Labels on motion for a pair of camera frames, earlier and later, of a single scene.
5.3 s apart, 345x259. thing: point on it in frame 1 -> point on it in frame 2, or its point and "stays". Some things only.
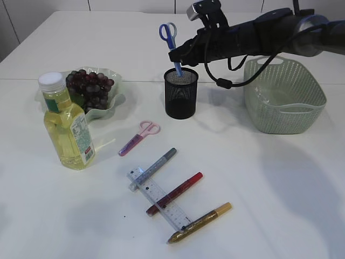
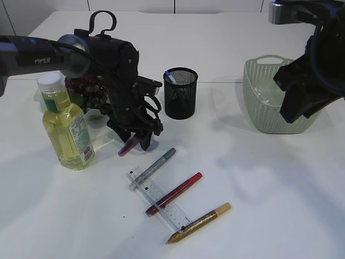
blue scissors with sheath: x=167 y=32 -> x=169 y=74
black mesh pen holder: x=180 y=93 stays
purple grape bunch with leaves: x=89 y=91 stays
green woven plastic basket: x=285 y=99 stays
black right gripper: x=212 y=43 -> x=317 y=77
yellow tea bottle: x=67 y=124 stays
